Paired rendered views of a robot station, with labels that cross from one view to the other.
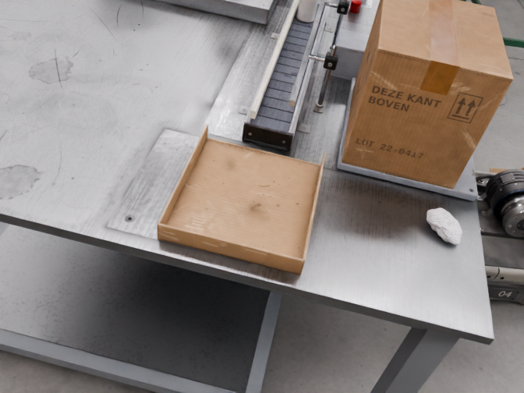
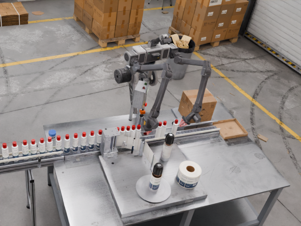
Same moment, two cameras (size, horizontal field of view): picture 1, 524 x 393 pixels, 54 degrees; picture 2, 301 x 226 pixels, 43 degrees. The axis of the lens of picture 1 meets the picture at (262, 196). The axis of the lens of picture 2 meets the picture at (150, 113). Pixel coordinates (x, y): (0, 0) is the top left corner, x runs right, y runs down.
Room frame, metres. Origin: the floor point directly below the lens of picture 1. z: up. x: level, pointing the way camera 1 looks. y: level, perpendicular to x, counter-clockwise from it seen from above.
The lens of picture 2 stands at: (3.29, 2.30, 3.40)
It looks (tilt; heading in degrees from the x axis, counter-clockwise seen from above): 38 degrees down; 236
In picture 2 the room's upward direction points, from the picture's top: 11 degrees clockwise
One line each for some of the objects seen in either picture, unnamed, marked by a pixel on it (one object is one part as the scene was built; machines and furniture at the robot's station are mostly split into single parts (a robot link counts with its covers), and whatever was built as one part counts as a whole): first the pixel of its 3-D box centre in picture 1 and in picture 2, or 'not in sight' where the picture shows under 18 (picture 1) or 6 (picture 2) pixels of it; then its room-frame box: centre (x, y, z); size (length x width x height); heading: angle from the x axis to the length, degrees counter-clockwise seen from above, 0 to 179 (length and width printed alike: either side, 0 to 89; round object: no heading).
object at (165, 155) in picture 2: not in sight; (167, 146); (1.65, 0.23, 1.03); 0.09 x 0.09 x 0.30
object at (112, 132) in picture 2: not in sight; (111, 132); (2.14, 0.01, 1.14); 0.14 x 0.11 x 0.01; 175
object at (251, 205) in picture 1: (249, 192); (230, 128); (0.71, 0.03, 0.85); 0.30 x 0.26 x 0.04; 175
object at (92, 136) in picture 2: not in sight; (91, 140); (2.27, -0.10, 0.98); 0.05 x 0.05 x 0.20
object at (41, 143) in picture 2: not in sight; (42, 147); (2.71, -0.13, 0.98); 0.05 x 0.05 x 0.20
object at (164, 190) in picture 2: not in sight; (153, 188); (1.93, 0.53, 0.89); 0.31 x 0.31 x 0.01
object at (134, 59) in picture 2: not in sight; (135, 62); (1.68, -0.57, 1.45); 0.09 x 0.08 x 0.12; 6
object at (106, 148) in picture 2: not in sight; (109, 142); (2.14, 0.01, 1.01); 0.14 x 0.13 x 0.26; 175
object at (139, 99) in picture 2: not in sight; (140, 94); (1.81, -0.15, 1.38); 0.17 x 0.10 x 0.19; 50
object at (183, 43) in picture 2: not in sight; (181, 46); (-0.09, -2.28, 0.50); 0.42 x 0.41 x 0.28; 6
